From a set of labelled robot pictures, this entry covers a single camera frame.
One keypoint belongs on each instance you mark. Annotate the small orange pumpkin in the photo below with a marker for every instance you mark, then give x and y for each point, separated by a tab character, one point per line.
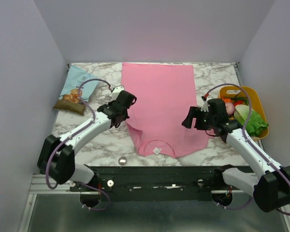
227	100

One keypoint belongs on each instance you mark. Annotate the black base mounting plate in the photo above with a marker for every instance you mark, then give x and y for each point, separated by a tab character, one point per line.
153	195

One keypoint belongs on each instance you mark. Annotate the yellow plastic basket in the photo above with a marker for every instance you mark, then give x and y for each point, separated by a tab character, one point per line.
251	99

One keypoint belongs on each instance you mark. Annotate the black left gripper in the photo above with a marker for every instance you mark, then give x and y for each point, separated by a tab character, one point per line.
111	103

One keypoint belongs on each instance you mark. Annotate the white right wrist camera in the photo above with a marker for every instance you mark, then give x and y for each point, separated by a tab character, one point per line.
204	107

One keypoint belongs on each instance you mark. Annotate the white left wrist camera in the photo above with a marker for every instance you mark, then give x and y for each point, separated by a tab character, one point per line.
115	91

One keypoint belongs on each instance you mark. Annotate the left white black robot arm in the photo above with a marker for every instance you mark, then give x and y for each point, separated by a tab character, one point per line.
57	157

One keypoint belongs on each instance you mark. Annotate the red pepper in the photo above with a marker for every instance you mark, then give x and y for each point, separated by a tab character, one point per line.
238	102

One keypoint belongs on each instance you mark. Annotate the purple onion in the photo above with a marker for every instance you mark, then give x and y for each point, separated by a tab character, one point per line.
230	108

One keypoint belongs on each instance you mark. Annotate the blue chips bag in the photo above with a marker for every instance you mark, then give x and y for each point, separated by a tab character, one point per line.
69	98

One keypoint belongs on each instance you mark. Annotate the aluminium frame rail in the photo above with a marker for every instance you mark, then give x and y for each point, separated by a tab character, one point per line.
50	183

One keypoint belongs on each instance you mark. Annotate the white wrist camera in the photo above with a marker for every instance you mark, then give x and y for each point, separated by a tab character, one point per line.
204	107
115	91

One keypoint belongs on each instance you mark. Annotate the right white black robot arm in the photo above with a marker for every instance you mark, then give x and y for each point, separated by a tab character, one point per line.
269	187

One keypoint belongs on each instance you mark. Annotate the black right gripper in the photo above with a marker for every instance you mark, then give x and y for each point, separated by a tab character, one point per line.
197	118

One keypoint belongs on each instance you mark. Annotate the green lettuce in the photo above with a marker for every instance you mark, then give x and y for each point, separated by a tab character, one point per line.
256	125

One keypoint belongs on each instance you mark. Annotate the pink t-shirt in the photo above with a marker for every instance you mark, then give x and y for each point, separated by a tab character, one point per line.
164	95

